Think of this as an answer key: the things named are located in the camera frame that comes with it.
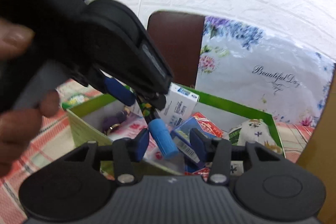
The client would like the blue red card box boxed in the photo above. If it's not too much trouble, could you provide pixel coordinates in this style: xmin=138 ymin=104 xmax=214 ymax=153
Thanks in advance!
xmin=170 ymin=112 xmax=224 ymax=180

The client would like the person left hand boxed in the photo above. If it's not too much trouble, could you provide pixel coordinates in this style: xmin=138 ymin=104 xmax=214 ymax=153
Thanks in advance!
xmin=1 ymin=19 xmax=60 ymax=177

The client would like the brown cardboard sheet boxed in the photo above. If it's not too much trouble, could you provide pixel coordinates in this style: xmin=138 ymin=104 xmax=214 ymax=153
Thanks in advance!
xmin=297 ymin=78 xmax=336 ymax=223

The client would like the white blue HP box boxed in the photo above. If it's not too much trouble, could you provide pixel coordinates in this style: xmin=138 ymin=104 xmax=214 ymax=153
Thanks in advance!
xmin=158 ymin=83 xmax=199 ymax=128

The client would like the purple toy figure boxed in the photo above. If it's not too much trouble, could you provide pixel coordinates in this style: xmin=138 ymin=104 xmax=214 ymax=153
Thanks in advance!
xmin=102 ymin=107 xmax=130 ymax=135

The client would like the green cardboard box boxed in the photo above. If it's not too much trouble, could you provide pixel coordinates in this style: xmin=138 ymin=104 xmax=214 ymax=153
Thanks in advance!
xmin=67 ymin=84 xmax=284 ymax=178

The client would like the red plaid bed sheet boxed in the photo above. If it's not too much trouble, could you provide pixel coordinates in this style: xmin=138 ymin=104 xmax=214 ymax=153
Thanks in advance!
xmin=0 ymin=79 xmax=316 ymax=224

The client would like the black green pen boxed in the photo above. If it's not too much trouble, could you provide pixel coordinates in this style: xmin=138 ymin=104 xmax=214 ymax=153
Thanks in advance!
xmin=139 ymin=102 xmax=158 ymax=123

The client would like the green card box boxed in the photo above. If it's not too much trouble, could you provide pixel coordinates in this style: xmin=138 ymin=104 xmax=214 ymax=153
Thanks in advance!
xmin=62 ymin=93 xmax=90 ymax=110

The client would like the printed cloth drawstring pouch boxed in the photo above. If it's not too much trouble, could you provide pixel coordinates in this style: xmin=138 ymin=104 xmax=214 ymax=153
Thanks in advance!
xmin=227 ymin=118 xmax=284 ymax=175

